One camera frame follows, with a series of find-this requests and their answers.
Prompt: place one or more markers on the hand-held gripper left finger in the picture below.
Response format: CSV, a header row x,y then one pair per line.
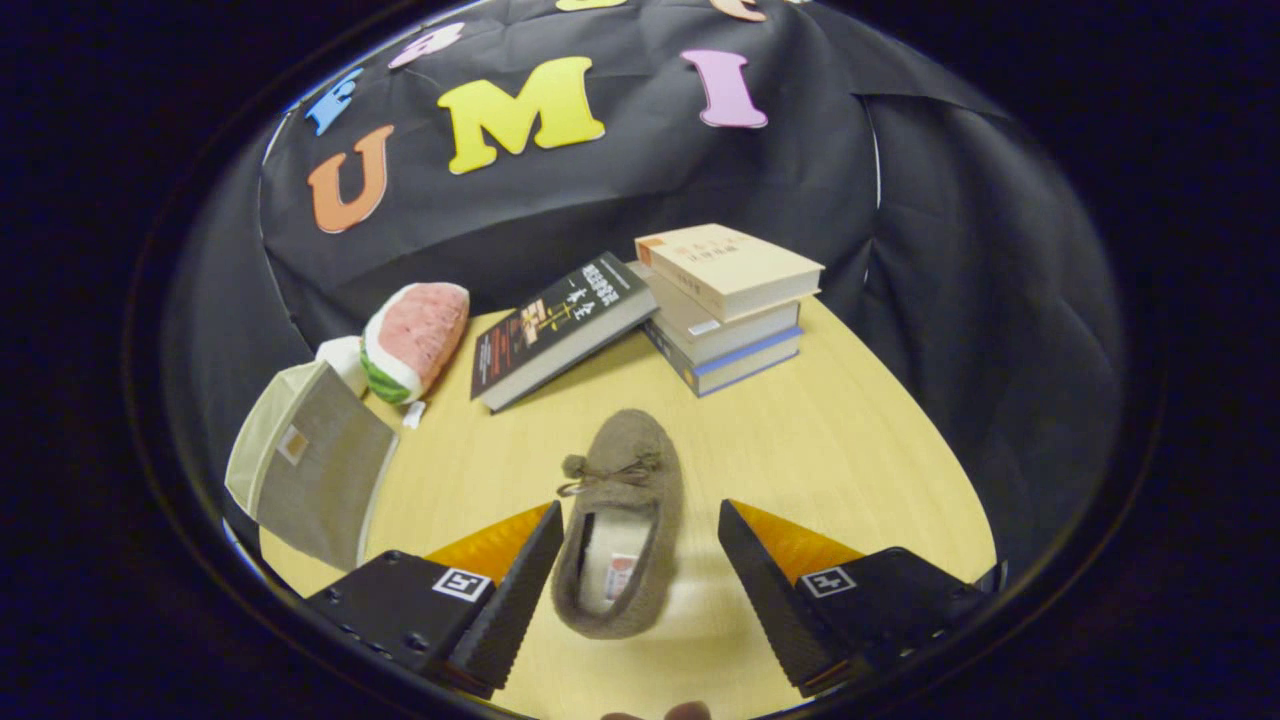
x,y
520,590

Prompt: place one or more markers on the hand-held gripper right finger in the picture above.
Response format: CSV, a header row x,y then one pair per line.
x,y
770,600

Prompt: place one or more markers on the brown fuzzy slipper shoe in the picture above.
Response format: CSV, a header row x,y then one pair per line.
x,y
630,440

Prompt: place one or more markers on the grey fabric storage box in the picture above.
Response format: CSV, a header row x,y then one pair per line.
x,y
330,480

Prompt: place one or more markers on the small white tag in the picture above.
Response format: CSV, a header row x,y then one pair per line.
x,y
414,415

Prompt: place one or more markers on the blue cover book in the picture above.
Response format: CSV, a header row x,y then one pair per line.
x,y
740,365

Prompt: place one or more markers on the black cover book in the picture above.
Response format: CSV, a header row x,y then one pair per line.
x,y
550,325

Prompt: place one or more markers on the white grey book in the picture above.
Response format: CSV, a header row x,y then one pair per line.
x,y
720,335

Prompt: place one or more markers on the watermelon slice plush toy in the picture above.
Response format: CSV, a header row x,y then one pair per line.
x,y
420,330

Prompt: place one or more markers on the white plush object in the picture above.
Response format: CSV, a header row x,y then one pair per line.
x,y
342,358

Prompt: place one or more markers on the beige cover book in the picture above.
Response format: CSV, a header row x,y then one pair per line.
x,y
730,260

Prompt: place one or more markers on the black backdrop cloth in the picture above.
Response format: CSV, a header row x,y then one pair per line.
x,y
620,200

